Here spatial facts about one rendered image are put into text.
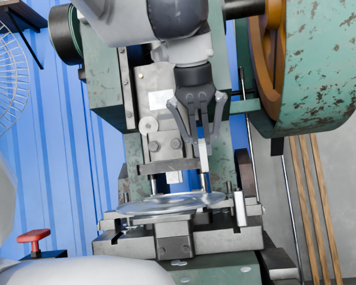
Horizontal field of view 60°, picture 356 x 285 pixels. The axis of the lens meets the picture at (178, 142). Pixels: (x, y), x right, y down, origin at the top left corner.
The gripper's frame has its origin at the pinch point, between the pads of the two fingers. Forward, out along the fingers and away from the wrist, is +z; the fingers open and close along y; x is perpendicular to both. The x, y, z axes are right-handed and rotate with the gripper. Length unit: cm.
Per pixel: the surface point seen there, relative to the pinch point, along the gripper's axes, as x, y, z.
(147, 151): 17.1, -15.3, 5.2
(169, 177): 18.5, -10.7, 15.3
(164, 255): -3.3, -12.8, 24.7
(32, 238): -5.7, -41.7, 13.0
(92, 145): 132, -75, 49
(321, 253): 71, 59, 106
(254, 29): 69, 26, -18
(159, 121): 20.4, -11.1, -1.9
